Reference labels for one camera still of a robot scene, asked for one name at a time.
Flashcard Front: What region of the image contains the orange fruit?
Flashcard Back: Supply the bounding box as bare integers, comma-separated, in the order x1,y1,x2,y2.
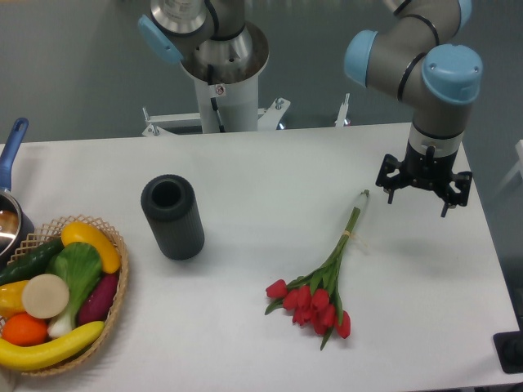
2,313,47,346

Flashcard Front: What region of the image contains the dark grey ribbed vase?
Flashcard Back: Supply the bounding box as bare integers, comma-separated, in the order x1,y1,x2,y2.
141,174,205,261

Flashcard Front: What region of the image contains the yellow bell pepper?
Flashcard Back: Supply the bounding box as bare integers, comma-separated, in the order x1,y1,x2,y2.
0,280,29,319

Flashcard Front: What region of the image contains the woven wicker basket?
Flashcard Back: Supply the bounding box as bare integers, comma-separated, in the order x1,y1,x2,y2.
1,215,129,376

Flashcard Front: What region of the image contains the red tulip bouquet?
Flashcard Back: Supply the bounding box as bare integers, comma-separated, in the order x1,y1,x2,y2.
264,189,369,350

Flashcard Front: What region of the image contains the beige round disc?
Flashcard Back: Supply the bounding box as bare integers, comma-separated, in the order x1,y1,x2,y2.
21,274,69,319

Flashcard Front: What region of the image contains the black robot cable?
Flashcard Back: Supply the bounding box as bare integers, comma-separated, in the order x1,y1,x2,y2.
206,64,226,133

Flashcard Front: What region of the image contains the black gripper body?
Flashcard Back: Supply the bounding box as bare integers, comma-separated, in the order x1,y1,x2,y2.
397,142,460,191

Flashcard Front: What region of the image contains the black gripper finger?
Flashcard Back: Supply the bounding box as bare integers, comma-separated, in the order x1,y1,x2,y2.
440,171,473,217
376,154,405,203

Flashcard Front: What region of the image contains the green bok choy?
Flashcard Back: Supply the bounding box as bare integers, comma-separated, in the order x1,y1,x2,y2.
47,242,101,339

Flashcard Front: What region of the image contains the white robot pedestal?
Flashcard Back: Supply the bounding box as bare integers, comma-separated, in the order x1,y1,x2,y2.
141,20,352,138

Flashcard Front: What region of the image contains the white frame at right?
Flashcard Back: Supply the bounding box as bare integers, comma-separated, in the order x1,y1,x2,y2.
497,140,523,192

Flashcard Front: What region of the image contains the long yellow banana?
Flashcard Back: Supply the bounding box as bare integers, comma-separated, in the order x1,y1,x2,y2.
1,321,105,372

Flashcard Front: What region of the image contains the purple sweet potato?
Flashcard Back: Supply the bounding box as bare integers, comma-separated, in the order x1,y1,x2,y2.
77,274,118,326

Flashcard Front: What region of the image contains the green cucumber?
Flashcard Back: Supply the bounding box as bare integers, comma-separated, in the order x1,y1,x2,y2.
1,238,64,285

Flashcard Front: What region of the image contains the black device at edge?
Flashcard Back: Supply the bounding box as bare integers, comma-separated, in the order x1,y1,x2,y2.
493,331,522,374

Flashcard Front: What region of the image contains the blue handled saucepan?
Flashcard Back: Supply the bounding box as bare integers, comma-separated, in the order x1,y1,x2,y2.
1,118,34,270

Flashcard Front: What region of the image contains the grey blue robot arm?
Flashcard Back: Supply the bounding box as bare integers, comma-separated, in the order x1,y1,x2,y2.
137,1,483,209

